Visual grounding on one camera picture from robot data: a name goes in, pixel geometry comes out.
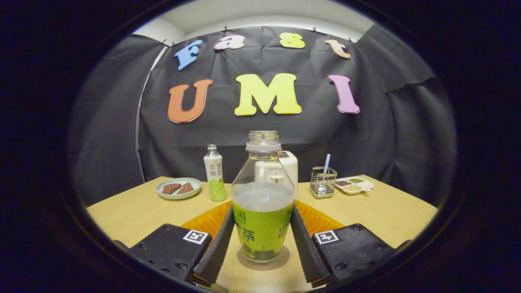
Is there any white toaster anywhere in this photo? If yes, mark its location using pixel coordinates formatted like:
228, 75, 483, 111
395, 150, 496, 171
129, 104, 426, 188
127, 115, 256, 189
254, 151, 299, 190

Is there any white divided dish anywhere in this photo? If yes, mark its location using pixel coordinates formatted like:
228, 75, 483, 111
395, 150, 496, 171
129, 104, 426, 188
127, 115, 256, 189
335, 177, 375, 195

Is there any wire mesh holder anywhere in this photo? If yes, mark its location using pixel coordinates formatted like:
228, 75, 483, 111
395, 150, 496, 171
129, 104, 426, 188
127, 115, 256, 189
310, 166, 338, 199

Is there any purple handle spoon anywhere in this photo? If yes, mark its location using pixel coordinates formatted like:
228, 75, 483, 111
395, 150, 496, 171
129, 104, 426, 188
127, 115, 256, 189
317, 154, 331, 194

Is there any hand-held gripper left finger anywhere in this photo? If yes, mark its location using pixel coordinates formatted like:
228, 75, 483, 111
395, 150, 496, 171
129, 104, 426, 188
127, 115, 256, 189
128, 201, 236, 285

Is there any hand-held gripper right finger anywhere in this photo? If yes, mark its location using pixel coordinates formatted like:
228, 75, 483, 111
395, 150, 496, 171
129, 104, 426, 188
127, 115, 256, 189
290, 199, 395, 287

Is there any tall white green bottle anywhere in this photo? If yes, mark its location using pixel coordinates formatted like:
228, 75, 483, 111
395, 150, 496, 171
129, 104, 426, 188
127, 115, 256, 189
204, 144, 228, 202

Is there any pale green plate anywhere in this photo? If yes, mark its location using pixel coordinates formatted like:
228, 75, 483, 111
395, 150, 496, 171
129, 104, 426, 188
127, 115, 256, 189
156, 177, 202, 200

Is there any brown round coaster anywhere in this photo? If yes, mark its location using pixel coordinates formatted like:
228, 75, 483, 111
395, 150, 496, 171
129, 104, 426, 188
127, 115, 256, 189
237, 244, 291, 271

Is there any wooden table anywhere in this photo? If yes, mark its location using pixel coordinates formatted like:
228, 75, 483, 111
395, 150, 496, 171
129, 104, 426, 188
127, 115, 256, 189
86, 175, 439, 293

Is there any green label juice bottle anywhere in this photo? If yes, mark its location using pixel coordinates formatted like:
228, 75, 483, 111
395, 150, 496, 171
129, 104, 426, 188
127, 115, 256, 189
231, 131, 296, 263

